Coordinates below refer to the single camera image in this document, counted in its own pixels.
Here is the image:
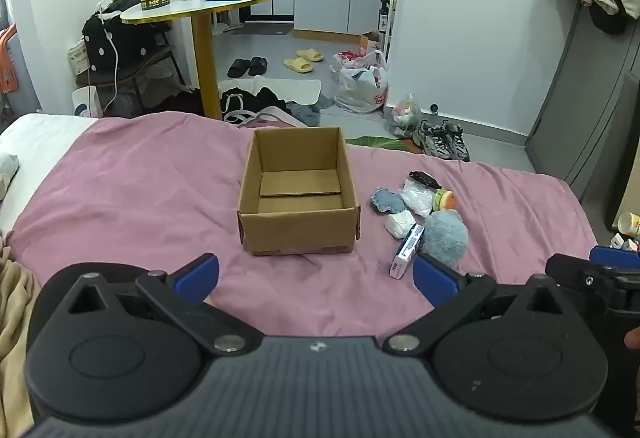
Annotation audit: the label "grey plush mouse toy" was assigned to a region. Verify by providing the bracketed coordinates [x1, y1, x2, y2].
[420, 210, 469, 269]

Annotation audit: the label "white floor mat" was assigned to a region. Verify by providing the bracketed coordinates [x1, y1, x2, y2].
[218, 76, 322, 106]

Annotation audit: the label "black clothes on floor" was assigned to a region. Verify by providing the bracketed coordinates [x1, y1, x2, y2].
[220, 87, 288, 125]

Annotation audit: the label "black slipper right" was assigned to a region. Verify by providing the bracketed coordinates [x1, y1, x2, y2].
[247, 57, 268, 77]

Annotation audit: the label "grey wardrobe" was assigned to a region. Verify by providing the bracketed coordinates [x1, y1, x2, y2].
[525, 9, 639, 241]

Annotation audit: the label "spray bottle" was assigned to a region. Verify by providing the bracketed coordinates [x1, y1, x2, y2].
[378, 0, 390, 36]

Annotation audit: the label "hamburger plush toy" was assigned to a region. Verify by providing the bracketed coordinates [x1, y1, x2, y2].
[433, 189, 457, 212]

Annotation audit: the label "white plastic shopping bag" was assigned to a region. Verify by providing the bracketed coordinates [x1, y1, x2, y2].
[331, 50, 388, 114]

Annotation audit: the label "yellow slipper right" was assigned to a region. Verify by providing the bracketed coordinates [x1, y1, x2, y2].
[296, 48, 324, 63]

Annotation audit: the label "grey sneaker right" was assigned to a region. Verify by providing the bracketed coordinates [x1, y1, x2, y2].
[442, 120, 471, 162]

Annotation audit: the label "clear bag of white stuffing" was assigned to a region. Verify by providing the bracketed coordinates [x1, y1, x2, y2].
[398, 178, 435, 218]

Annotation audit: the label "black slipper left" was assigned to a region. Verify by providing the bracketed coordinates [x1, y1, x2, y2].
[227, 59, 252, 80]

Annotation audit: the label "black polka dot bag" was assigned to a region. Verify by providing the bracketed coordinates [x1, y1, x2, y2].
[81, 0, 171, 73]

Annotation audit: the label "white charger cable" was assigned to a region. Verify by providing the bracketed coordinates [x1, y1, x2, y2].
[84, 0, 122, 120]

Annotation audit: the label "black fuzzy patch toy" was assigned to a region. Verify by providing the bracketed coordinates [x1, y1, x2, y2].
[409, 170, 442, 190]

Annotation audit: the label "blue tissue pack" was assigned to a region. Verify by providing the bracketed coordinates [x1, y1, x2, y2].
[388, 224, 424, 280]

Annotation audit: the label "beige blanket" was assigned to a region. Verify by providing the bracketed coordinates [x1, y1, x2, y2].
[0, 240, 40, 437]

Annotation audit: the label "pink bear laptop bag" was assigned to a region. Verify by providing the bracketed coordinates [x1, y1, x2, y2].
[240, 106, 306, 128]

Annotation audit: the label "yellow slipper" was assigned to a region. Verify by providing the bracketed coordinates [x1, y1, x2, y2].
[296, 48, 324, 63]
[283, 57, 314, 74]

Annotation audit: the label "grey sneaker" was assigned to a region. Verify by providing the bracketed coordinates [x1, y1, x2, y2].
[411, 120, 454, 160]
[442, 120, 471, 162]

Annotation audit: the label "black slipper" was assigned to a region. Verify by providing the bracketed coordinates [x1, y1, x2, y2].
[227, 59, 252, 80]
[247, 57, 268, 77]

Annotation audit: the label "grey sneaker left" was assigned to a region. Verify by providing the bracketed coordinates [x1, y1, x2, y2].
[411, 120, 454, 160]

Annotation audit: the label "person's right hand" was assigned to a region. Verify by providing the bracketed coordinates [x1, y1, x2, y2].
[624, 328, 640, 350]

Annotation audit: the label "green leaf cartoon rug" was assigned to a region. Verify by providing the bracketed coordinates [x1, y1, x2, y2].
[346, 136, 422, 154]

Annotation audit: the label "round white side table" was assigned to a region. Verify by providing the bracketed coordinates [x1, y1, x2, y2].
[120, 0, 273, 120]

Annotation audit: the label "cardboard box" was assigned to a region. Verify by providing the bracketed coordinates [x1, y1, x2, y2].
[238, 127, 361, 256]

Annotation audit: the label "yellow slipper left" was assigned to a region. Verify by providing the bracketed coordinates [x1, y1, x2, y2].
[283, 57, 314, 74]

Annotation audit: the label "clear small trash bag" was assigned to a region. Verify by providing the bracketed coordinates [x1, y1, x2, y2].
[384, 94, 422, 138]

